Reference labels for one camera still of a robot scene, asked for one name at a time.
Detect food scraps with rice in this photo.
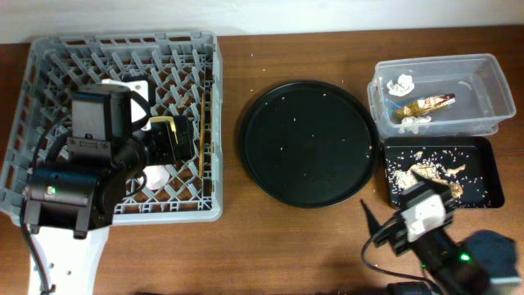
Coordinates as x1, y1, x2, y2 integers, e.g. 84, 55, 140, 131
386, 149, 490, 206

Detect yellow bowl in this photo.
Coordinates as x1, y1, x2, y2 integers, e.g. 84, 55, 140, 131
149, 116, 178, 145

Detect pink plastic cup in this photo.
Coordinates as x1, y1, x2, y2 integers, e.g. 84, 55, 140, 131
137, 166, 170, 190

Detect white tissue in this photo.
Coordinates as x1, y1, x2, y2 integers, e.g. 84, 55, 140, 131
386, 75, 414, 97
398, 116, 431, 134

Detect gold foil wrapper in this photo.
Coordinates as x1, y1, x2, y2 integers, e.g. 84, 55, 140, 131
393, 93, 456, 119

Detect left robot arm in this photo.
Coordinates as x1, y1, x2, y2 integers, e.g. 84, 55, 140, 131
20, 84, 194, 294

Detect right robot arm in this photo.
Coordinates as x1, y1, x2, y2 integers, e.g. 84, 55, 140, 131
361, 175, 522, 294

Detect grey plastic dishwasher rack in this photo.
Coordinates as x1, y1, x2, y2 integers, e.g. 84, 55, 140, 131
1, 32, 223, 225

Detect black rectangular bin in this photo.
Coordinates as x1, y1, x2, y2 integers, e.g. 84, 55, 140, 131
384, 137, 504, 208

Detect clear plastic bin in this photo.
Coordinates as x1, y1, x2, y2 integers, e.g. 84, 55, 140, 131
368, 53, 517, 139

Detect round black tray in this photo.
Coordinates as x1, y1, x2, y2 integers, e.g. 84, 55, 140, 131
238, 80, 380, 209

